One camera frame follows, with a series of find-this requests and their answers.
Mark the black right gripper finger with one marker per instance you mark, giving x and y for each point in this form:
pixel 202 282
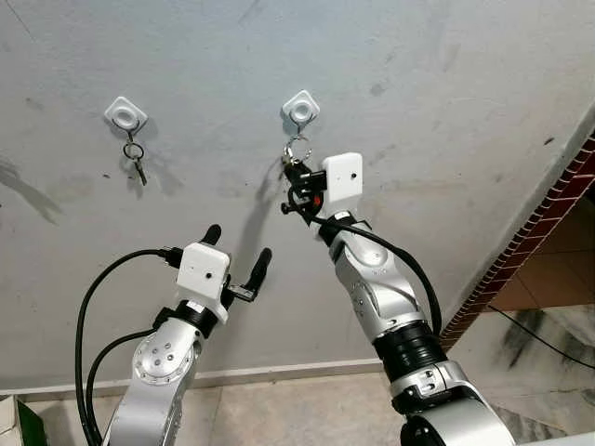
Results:
pixel 297 178

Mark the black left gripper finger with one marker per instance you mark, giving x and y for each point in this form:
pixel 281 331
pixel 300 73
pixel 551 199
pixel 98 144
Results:
pixel 261 265
pixel 212 234

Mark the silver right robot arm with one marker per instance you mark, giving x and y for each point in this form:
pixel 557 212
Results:
pixel 372 279

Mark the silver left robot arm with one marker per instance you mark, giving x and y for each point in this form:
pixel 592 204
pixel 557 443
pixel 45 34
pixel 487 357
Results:
pixel 153 372

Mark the red mosaic tile door jamb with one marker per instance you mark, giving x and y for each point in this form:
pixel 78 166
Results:
pixel 521 232

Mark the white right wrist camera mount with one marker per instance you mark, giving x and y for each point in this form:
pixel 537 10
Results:
pixel 342 181

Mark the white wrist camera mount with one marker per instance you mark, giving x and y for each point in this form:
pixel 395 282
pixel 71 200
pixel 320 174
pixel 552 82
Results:
pixel 342 181
pixel 203 269

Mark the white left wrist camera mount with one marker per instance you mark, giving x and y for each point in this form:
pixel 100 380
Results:
pixel 203 269

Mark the white square wall hook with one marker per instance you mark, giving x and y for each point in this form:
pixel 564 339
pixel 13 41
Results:
pixel 125 113
pixel 300 109

